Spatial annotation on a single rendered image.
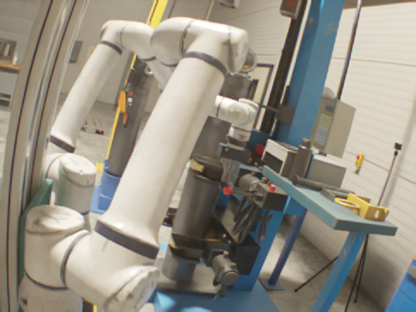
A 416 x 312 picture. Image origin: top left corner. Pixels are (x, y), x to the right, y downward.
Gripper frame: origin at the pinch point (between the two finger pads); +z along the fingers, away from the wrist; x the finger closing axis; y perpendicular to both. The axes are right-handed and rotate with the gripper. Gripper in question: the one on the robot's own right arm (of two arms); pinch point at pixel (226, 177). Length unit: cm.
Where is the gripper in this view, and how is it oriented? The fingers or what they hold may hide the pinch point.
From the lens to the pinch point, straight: 158.6
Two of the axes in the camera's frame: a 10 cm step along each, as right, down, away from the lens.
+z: -2.9, 9.4, 1.9
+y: 2.9, 2.7, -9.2
